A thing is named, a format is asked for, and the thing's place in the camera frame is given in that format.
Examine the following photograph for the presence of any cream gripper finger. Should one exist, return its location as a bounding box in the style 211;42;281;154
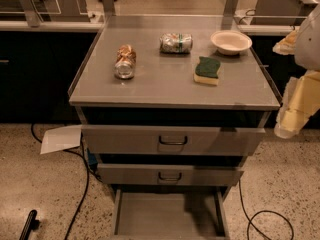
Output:
272;30;298;55
274;71;320;139

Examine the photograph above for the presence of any orange soda can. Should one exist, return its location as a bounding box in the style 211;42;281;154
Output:
114;44;136;80

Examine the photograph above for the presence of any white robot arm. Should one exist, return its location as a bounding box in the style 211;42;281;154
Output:
273;5;320;139

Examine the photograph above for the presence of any green and silver can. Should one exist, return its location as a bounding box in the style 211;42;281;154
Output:
160;33;193;54

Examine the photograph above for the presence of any grey drawer cabinet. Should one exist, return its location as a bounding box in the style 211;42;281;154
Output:
67;14;284;240

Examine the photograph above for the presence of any bottom drawer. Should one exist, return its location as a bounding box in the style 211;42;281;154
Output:
110;188;230;240

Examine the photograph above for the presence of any drawer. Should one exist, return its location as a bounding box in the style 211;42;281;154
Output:
110;188;230;240
98;164;243;186
82;125;265;155

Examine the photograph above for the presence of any middle drawer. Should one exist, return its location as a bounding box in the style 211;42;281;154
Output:
98;164;243;186

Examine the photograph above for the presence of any top drawer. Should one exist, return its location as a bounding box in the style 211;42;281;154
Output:
82;125;265;155

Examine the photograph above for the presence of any white bowl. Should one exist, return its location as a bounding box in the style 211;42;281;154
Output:
211;30;252;56

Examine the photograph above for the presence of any green and yellow sponge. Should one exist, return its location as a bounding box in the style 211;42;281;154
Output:
193;56;221;86

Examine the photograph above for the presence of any white paper sheet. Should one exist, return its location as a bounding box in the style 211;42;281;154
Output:
40;125;82;154

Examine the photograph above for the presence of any black bar on floor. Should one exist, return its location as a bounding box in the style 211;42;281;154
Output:
19;210;40;240

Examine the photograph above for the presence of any grey post right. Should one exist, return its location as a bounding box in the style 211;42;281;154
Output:
221;0;239;30

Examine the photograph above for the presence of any black cable right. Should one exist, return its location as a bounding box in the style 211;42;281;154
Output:
237;178;295;240

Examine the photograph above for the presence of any black cable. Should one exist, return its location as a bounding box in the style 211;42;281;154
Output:
30;123;102;240
237;178;295;240

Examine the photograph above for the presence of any grey post left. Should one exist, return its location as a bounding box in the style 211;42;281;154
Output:
19;0;41;27

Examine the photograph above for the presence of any black cable left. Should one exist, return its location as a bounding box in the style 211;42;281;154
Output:
30;123;102;240

